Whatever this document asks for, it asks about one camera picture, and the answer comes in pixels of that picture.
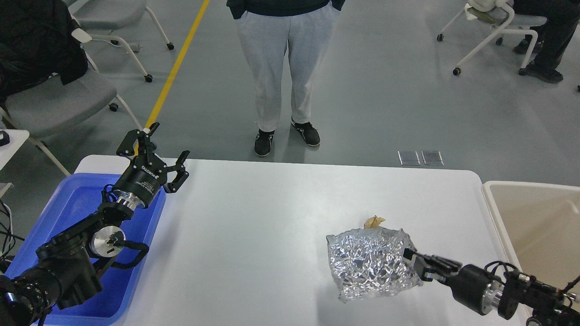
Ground standing person grey trousers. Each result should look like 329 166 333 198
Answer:
226 0 346 157

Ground left metal floor plate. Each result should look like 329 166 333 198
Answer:
397 150 422 166

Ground white grey office chair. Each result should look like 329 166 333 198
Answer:
72 0 174 83

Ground crumpled brown paper ball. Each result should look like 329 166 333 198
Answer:
364 215 386 229

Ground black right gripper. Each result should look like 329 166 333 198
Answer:
403 248 504 316

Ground right metal floor plate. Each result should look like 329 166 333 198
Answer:
421 150 444 166

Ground beige plastic bin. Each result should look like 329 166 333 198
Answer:
483 180 580 289

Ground seated person dark clothes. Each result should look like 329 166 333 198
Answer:
513 0 580 83

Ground white side table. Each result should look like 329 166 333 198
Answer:
0 129 29 170

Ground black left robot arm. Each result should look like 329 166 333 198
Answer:
1 122 190 326

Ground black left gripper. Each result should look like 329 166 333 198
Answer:
112 122 190 208

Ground white chair right background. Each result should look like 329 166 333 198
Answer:
436 0 547 76

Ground blue plastic bin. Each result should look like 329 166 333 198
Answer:
1 173 165 326

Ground aluminium foil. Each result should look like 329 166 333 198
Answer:
326 227 423 302

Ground metal floor plate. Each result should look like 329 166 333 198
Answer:
397 150 422 166
421 150 444 166

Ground grey chair with black jacket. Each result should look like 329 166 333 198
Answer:
0 0 118 175

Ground black cables left edge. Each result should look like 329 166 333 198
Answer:
0 201 24 272

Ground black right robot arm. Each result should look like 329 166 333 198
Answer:
403 249 580 326

